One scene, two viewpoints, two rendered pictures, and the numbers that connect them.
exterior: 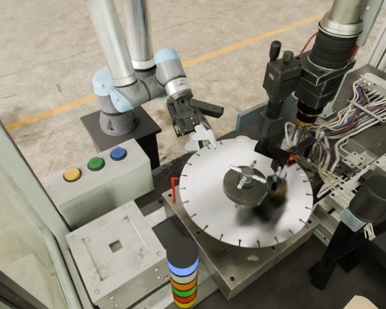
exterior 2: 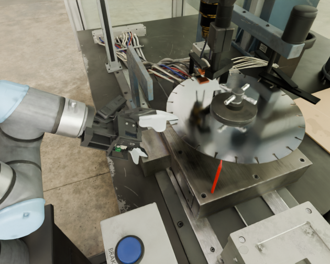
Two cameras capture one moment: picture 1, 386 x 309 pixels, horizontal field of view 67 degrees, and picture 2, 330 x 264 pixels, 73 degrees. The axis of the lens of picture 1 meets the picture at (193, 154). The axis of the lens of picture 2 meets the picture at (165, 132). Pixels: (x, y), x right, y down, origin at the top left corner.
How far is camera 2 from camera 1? 0.64 m
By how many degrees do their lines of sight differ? 50
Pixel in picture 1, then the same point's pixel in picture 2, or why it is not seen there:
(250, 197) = (252, 106)
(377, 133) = (150, 54)
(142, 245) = (299, 230)
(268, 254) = not seen: hidden behind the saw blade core
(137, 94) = (31, 179)
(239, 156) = (194, 103)
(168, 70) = (43, 103)
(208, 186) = (234, 135)
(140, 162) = (157, 216)
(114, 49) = not seen: outside the picture
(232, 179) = (229, 112)
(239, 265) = not seen: hidden behind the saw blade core
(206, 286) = (284, 196)
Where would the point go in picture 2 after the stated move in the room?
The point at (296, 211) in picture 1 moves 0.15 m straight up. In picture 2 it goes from (262, 86) to (283, 31)
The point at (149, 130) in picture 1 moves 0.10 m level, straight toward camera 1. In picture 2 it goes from (45, 220) to (85, 222)
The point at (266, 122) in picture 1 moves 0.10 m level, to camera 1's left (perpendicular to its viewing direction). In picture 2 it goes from (229, 32) to (227, 56)
